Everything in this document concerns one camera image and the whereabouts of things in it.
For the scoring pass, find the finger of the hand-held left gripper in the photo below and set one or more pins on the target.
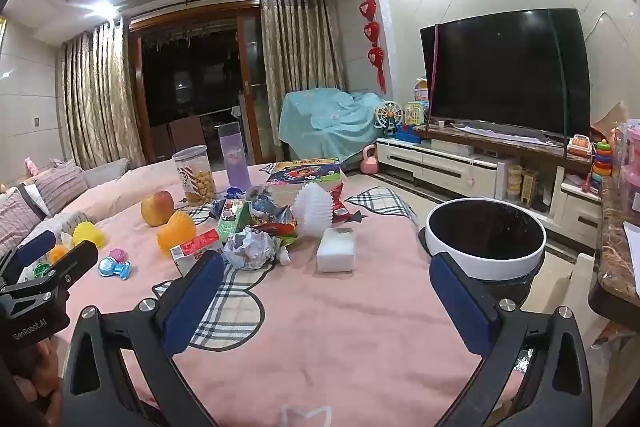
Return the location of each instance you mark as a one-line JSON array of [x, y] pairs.
[[75, 259], [37, 244]]

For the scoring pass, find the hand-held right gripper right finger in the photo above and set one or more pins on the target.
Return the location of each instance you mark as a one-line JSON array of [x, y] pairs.
[[465, 307]]

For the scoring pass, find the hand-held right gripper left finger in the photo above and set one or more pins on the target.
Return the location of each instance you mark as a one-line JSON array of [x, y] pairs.
[[195, 302]]

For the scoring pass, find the red white milk carton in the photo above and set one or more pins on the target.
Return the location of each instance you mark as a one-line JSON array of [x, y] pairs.
[[192, 249]]

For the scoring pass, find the white round trash bin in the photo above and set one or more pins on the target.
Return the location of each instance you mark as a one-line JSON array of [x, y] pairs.
[[485, 252]]

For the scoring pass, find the orange foam fruit net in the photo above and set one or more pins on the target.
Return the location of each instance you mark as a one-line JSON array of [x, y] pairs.
[[176, 232]]

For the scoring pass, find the red foil wrapper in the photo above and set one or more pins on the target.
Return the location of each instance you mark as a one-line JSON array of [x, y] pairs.
[[275, 227]]

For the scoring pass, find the blue snack wrapper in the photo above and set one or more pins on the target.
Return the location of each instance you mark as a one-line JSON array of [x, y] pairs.
[[265, 206]]

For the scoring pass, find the white foam block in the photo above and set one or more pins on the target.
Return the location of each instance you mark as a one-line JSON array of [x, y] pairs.
[[336, 249]]

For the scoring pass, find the white foam fruit net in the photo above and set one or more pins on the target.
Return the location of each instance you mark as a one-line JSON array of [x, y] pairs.
[[312, 209]]

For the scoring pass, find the red snack packet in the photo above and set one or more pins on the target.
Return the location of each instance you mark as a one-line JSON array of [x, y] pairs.
[[337, 202]]

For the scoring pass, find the person's left hand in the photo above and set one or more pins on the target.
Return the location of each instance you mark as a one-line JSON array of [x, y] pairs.
[[47, 372]]

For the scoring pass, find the small orange toy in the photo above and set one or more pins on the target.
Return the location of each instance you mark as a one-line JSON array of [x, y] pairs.
[[57, 253]]

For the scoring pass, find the yellow foam fruit net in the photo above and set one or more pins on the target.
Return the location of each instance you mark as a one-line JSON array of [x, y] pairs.
[[90, 234]]

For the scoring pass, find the striped pillow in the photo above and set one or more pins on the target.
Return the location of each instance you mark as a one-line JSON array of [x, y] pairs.
[[17, 222], [60, 187]]

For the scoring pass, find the blue pink plastic toy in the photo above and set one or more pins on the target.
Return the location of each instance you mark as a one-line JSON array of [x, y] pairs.
[[115, 266]]

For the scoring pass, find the pink plush toy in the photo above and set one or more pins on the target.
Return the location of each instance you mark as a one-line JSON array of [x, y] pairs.
[[31, 167]]

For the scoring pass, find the pink covered sofa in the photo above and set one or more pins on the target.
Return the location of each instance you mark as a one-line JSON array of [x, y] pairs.
[[110, 179]]

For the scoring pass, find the red apple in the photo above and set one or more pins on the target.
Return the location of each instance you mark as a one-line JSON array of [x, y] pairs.
[[157, 208]]

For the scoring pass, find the clear snack jar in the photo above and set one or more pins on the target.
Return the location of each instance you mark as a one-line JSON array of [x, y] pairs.
[[195, 177]]

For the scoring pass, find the yellow stacked containers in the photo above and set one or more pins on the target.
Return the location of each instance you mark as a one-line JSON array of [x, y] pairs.
[[512, 183]]

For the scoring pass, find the pink printed blanket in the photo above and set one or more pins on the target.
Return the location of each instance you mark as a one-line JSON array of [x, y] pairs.
[[325, 332]]

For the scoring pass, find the white TV cabinet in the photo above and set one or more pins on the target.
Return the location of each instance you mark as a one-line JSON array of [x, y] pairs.
[[450, 167]]

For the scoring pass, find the purple water bottle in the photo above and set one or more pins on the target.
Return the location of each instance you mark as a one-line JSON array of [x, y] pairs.
[[232, 157]]

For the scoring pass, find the brown marble side table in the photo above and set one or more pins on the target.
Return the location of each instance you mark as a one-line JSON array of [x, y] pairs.
[[615, 257]]

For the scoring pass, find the beige patterned curtain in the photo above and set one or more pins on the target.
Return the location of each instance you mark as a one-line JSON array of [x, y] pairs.
[[300, 57], [95, 97]]

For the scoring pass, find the colourful picture book box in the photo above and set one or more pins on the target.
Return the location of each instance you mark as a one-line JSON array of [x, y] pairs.
[[305, 172]]

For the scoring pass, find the pink kettlebell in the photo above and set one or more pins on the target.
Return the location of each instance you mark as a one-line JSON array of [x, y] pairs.
[[370, 162]]

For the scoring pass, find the white paper sheet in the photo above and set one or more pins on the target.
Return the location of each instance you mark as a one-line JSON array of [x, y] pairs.
[[632, 252]]

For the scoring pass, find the blue toy train set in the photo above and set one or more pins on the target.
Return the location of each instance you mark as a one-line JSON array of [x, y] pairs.
[[407, 136]]

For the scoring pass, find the toy cash register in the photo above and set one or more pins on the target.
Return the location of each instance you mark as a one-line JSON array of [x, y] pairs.
[[580, 144]]

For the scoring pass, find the yellow green activity toy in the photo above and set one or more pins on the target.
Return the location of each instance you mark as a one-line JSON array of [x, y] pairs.
[[413, 114]]

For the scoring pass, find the ferris wheel toy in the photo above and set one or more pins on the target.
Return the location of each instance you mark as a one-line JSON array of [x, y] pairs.
[[387, 114]]

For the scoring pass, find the teal covered armchair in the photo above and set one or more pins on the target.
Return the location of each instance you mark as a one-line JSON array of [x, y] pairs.
[[325, 122]]

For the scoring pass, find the pink dome toy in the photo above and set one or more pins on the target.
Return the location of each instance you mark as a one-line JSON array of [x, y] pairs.
[[420, 89]]

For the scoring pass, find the pink toy storage box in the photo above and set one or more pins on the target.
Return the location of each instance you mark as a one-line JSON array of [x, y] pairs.
[[630, 157]]

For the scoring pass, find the glass sliding door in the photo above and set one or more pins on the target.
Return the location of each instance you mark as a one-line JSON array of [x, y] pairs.
[[200, 72]]

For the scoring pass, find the ceiling spotlight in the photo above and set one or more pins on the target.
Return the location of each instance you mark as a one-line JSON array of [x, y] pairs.
[[104, 10]]

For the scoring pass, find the black television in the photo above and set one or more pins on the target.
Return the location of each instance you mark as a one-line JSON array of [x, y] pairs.
[[505, 67]]

